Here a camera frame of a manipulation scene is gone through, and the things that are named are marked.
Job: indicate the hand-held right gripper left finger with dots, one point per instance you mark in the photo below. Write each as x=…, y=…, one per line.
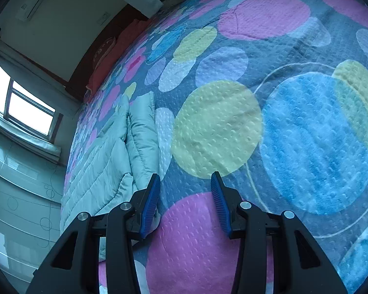
x=150, y=205

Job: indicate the light green puffer jacket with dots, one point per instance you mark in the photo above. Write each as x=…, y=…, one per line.
x=110, y=159

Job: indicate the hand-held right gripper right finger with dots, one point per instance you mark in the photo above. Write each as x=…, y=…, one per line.
x=221, y=205

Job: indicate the red folded blanket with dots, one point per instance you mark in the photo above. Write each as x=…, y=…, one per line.
x=99, y=78

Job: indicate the brown cushion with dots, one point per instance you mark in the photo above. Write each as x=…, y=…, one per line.
x=103, y=50

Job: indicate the white wall socket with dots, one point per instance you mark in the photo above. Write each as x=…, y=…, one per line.
x=102, y=18

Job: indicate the glass-door wardrobe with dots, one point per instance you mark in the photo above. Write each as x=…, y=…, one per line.
x=18, y=205

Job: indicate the dark wooden headboard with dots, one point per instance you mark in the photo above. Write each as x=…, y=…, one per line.
x=122, y=21

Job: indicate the window beside wardrobe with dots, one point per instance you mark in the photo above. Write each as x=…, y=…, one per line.
x=27, y=107

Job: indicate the dotted colourful bedspread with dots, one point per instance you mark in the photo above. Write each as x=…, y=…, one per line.
x=217, y=128

